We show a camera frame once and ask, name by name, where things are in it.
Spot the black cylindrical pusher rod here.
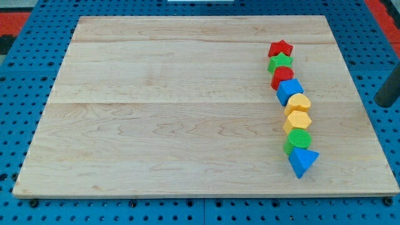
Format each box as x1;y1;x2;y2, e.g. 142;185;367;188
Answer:
374;64;399;108

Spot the blue cube block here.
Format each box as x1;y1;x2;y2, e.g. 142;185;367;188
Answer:
276;79;304;106

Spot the yellow heart block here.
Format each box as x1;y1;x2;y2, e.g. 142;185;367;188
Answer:
284;93;311;116

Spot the yellow hexagon block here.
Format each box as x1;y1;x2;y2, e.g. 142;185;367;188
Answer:
283;111;312;134

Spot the green cylinder block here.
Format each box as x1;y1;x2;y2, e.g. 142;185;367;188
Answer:
283;129;312;156

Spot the red cylinder block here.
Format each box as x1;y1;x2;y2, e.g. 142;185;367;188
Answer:
271;66;294;91

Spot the blue triangle block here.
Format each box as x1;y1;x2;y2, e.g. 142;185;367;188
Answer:
289;147;319;179

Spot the green star block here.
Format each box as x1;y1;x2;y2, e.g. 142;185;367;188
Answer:
267;52;294;74

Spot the red star block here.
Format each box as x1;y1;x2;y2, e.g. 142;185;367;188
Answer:
267;40;293;58

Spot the light wooden board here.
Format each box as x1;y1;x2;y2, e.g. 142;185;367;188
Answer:
13;16;399;199

